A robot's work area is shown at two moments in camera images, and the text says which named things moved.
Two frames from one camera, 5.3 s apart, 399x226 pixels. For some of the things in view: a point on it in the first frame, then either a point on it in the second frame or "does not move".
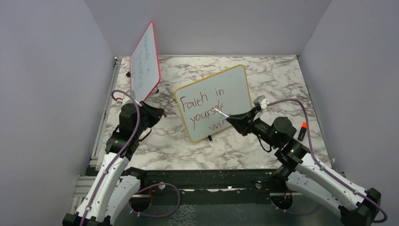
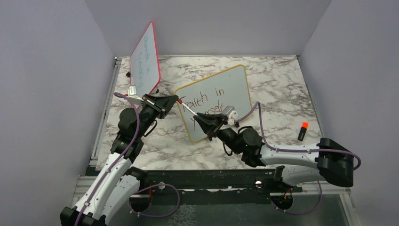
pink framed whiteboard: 144,66 does not move
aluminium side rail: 95,158 does not move
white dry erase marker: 221,113 → 189,108
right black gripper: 243,122 → 210,123
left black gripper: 155,113 → 162,105
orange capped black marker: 303,131 does not move
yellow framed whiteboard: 227,91 does not move
